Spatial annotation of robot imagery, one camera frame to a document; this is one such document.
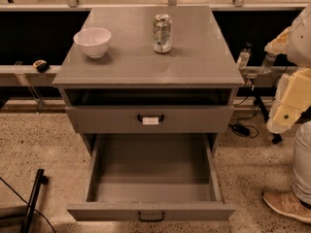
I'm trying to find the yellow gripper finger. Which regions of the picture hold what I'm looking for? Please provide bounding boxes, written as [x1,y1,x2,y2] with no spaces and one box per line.
[264,27,290,55]
[266,68,311,134]

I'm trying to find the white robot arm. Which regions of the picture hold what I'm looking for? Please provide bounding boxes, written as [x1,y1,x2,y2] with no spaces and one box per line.
[264,5,311,134]

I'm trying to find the closed grey upper drawer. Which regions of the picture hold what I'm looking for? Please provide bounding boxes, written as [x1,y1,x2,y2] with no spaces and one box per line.
[66,106,233,134]

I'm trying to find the grey drawer cabinet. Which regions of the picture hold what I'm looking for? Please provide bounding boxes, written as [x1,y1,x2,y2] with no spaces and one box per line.
[53,6,243,150]

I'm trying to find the open grey middle drawer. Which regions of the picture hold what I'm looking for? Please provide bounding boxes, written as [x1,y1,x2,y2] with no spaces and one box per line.
[68,134,235,222]

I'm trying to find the right clear water bottle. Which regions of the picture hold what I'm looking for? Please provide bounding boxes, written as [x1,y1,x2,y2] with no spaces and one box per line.
[260,52,277,74]

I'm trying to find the clear water bottle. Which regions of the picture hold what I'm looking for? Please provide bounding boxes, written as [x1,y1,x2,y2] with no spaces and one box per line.
[236,43,252,70]
[260,52,277,74]

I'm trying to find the left clear water bottle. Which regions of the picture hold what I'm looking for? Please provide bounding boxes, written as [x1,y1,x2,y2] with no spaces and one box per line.
[236,43,252,70]

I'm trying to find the black stand leg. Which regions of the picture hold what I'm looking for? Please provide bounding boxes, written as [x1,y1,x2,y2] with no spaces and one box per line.
[253,89,282,145]

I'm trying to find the grey trouser leg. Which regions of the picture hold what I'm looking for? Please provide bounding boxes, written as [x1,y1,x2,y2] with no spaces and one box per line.
[293,121,311,205]

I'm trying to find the tan sneaker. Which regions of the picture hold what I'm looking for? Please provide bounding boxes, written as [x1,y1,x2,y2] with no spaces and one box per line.
[262,191,311,223]

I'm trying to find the white ceramic bowl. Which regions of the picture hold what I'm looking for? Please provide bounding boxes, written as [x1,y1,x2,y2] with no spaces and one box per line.
[74,27,112,58]

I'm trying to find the black yellow tape measure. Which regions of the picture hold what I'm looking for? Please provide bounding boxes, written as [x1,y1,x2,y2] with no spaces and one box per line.
[33,59,50,73]

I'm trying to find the black chair base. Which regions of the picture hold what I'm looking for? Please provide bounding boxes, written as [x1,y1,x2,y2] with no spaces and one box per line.
[0,168,50,233]

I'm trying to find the black power adapter with cable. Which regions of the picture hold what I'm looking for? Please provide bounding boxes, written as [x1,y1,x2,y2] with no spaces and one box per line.
[228,111,259,139]

